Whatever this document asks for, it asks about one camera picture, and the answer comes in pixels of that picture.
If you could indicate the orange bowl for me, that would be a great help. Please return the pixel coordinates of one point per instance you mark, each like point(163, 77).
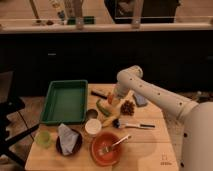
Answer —
point(101, 140)

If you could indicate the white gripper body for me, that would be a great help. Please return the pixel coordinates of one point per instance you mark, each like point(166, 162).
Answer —
point(119, 93)

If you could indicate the dish brush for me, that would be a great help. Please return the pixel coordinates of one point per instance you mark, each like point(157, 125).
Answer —
point(118, 124)

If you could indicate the green cucumber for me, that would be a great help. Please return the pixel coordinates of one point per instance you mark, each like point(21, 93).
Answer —
point(102, 109)

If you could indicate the black rectangular bar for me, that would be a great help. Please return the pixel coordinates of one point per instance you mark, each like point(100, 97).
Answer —
point(99, 94)

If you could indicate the black chair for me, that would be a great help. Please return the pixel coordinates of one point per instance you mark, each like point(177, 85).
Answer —
point(10, 104)

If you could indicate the small dark metal cup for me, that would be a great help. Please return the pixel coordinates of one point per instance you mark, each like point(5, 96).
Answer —
point(91, 114)

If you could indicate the white cup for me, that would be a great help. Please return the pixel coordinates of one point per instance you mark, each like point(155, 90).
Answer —
point(93, 127)

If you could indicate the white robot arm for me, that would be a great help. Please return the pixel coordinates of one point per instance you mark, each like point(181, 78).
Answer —
point(197, 142)

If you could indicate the grey crumpled cloth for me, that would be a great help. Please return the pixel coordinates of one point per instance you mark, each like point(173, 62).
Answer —
point(68, 139)

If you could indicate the dark plate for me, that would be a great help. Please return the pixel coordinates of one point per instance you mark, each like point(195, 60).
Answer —
point(76, 147)

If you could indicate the metal fork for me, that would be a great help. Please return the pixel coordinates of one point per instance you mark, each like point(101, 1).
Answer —
point(115, 144)

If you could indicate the light green cup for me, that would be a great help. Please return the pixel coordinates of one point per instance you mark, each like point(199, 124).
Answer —
point(43, 139)

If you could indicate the brown pine cone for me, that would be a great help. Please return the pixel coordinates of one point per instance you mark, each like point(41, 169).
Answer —
point(127, 108)

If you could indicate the green plastic tray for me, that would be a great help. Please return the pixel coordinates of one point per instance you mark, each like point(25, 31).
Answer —
point(65, 102)

